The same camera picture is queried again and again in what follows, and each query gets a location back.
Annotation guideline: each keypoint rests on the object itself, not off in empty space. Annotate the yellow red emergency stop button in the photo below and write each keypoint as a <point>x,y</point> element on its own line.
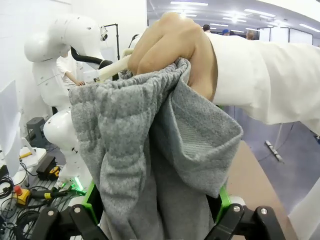
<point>22,196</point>

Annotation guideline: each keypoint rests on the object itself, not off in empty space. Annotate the grey training pants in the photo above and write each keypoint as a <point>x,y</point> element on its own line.
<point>130,120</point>

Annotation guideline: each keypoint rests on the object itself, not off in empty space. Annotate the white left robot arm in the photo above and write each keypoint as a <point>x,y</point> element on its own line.
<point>62,32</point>

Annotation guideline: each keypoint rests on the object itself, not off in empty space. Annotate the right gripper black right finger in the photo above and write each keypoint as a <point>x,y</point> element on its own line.
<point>250,222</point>

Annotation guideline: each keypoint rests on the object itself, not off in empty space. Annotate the white board panel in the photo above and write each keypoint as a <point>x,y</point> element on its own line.
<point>8,125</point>

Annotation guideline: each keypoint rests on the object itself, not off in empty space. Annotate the black light stand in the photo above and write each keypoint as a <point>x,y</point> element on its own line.
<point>116,42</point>

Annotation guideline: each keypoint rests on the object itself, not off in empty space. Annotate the yellow tape measure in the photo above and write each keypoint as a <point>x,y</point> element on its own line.
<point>54,172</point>

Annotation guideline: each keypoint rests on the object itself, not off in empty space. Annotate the yellow black hand tool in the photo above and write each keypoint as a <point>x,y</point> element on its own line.
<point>45,194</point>

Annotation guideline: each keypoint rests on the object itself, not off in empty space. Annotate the person in white t-shirt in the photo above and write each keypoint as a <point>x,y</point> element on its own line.
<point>66,67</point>

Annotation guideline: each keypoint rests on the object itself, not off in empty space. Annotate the grey metal stool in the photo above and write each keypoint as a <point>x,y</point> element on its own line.
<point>36,130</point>

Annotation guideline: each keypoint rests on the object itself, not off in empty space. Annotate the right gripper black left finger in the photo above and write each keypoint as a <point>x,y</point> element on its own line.
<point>62,222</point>

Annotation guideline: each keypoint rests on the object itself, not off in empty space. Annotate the black box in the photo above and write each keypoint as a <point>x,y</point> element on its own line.
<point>46,166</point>

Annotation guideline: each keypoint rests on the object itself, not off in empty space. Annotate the person's right hand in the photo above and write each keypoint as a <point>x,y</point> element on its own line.
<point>172,42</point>

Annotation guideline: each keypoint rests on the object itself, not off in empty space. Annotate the white power strip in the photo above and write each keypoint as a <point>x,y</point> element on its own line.
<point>274,151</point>

